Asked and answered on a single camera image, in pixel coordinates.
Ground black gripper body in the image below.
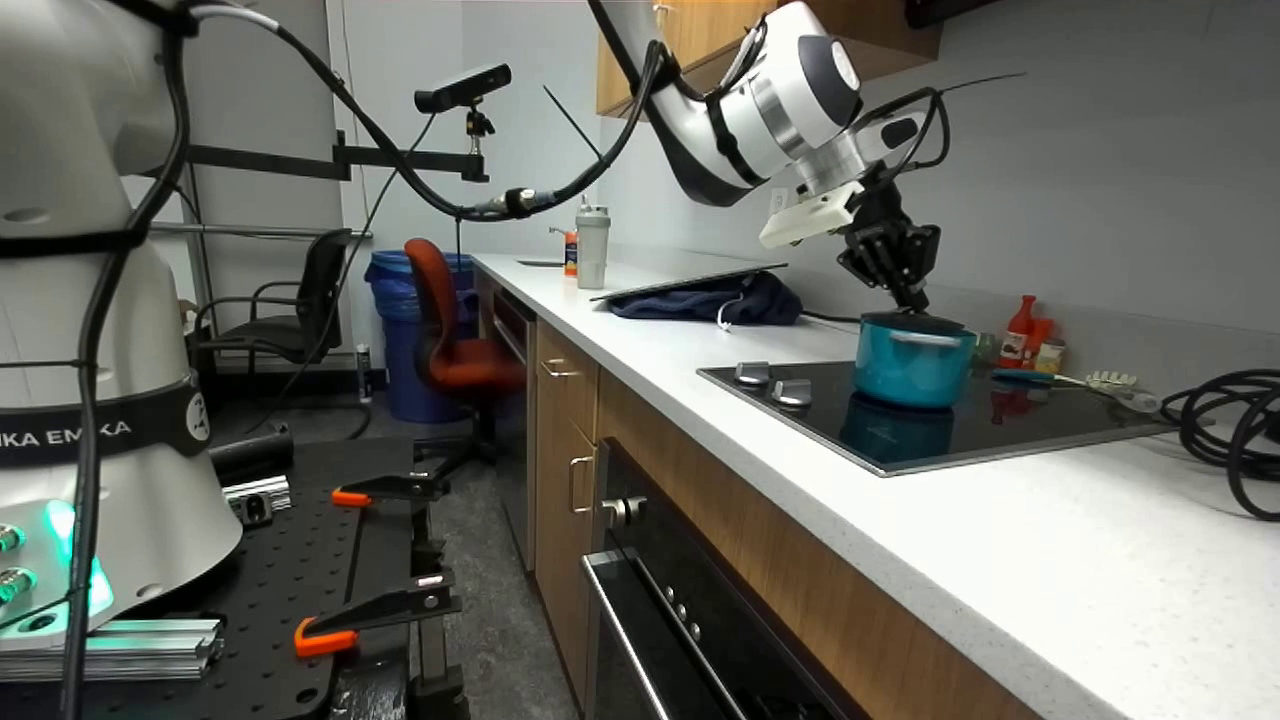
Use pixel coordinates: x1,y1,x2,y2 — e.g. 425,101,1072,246
835,164,943,290

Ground dark glass pot lid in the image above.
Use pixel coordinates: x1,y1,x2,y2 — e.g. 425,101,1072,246
861,309,972,337

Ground teal cooking pot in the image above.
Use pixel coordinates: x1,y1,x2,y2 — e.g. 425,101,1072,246
850,313,978,414

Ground red sauce bottle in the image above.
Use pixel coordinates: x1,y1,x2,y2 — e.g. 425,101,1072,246
994,292,1063,377

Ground teal utensil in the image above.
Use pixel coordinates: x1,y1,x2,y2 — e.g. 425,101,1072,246
989,367,1072,394

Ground dark blue cloth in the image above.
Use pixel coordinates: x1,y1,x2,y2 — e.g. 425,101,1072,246
592,269,808,328

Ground black glass cooktop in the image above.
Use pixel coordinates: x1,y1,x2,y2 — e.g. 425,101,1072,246
695,352,1172,482

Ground silver tumbler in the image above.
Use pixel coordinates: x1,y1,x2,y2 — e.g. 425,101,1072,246
573,202,614,297

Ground silver oven knob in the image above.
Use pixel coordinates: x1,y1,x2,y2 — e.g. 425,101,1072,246
594,494,651,529

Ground wooden base cabinet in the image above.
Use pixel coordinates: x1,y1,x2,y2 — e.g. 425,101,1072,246
522,313,1051,720

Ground black built-in oven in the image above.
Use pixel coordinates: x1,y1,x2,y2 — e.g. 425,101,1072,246
580,438,863,720

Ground red office chair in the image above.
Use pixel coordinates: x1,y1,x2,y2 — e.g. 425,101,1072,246
401,235,527,465

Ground blue trash bin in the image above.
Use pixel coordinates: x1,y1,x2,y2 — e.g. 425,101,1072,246
359,250,481,427

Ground black office chair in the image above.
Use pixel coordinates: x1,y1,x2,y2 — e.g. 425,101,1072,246
183,223,359,405

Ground black block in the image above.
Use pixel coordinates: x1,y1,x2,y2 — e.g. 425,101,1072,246
205,421,299,489

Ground small grey box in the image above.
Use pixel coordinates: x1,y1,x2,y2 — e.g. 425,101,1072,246
216,471,299,531

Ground black breadboard table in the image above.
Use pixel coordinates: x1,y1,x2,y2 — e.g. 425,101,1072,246
0,432,471,720

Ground aluminium extrusion bar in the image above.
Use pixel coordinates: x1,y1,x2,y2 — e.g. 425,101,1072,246
0,612,226,688

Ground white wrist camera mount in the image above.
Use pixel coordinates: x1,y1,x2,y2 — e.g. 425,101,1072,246
756,181,871,251

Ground small wooden wall cabinet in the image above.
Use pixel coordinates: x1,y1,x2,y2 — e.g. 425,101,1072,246
592,0,943,121

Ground white thin cable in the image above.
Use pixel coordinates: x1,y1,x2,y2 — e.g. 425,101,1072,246
1056,367,1155,400

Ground black coiled cables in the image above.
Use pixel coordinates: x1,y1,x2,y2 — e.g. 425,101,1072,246
1155,367,1280,529

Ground silver cabinet door handle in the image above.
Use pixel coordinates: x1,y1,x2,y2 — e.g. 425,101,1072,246
569,454,600,522

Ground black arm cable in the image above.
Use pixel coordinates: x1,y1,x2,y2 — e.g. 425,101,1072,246
192,0,684,223

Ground silver oven handle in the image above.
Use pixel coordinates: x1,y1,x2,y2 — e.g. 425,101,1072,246
580,547,673,720

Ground black stereo camera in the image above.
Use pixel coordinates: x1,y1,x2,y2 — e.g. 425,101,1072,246
406,60,515,121

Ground orange handled clamp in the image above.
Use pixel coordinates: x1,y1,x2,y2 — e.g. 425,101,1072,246
289,574,454,665
326,469,454,522

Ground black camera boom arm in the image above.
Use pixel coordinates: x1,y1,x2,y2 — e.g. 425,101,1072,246
173,129,490,188

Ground black base cable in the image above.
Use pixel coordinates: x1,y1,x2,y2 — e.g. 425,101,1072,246
52,0,196,720

